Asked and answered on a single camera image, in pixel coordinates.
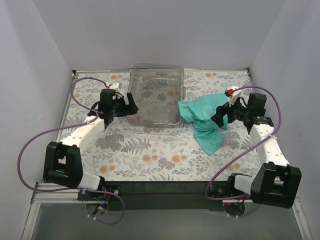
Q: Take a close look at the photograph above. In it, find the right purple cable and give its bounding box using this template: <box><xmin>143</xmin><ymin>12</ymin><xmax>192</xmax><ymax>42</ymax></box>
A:
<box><xmin>204</xmin><ymin>86</ymin><xmax>283</xmax><ymax>219</ymax></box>

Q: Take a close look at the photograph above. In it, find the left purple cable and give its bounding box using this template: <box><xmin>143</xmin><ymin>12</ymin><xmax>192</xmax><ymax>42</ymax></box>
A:
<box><xmin>16</xmin><ymin>77</ymin><xmax>127</xmax><ymax>225</ymax></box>

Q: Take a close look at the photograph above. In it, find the purple cable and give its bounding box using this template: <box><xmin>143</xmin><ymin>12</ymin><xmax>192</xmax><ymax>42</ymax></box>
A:
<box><xmin>204</xmin><ymin>86</ymin><xmax>283</xmax><ymax>219</ymax></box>
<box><xmin>16</xmin><ymin>77</ymin><xmax>127</xmax><ymax>225</ymax></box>

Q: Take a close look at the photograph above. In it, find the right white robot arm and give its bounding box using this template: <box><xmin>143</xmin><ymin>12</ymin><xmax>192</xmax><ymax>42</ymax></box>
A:
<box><xmin>209</xmin><ymin>89</ymin><xmax>302</xmax><ymax>209</ymax></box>

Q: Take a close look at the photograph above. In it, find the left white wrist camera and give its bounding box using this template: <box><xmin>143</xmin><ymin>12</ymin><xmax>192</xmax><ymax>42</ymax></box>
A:
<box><xmin>105</xmin><ymin>82</ymin><xmax>123</xmax><ymax>96</ymax></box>

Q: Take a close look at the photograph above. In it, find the aluminium frame rail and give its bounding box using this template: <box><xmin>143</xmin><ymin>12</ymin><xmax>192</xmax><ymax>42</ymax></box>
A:
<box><xmin>20</xmin><ymin>181</ymin><xmax>86</xmax><ymax>240</ymax></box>

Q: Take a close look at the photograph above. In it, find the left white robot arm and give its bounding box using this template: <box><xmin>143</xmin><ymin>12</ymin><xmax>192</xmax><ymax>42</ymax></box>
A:
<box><xmin>43</xmin><ymin>88</ymin><xmax>139</xmax><ymax>200</ymax></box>

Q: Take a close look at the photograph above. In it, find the teal t shirt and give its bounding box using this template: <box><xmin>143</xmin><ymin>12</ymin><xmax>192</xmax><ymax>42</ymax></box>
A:
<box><xmin>178</xmin><ymin>93</ymin><xmax>228</xmax><ymax>156</ymax></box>

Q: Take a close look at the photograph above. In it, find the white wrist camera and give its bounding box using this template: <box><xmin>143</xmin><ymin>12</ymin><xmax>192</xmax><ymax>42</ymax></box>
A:
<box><xmin>105</xmin><ymin>82</ymin><xmax>123</xmax><ymax>96</ymax></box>
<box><xmin>224</xmin><ymin>85</ymin><xmax>242</xmax><ymax>107</ymax></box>

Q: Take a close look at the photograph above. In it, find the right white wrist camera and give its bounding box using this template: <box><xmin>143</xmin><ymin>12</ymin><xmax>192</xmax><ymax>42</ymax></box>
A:
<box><xmin>224</xmin><ymin>85</ymin><xmax>242</xmax><ymax>107</ymax></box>

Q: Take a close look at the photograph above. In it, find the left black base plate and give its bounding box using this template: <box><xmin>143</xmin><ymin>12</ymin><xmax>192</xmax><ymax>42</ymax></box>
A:
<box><xmin>77</xmin><ymin>184</ymin><xmax>123</xmax><ymax>201</ymax></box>

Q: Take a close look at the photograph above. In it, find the clear plastic bin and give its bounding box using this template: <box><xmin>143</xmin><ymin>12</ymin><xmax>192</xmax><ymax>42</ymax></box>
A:
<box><xmin>125</xmin><ymin>63</ymin><xmax>186</xmax><ymax>128</ymax></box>

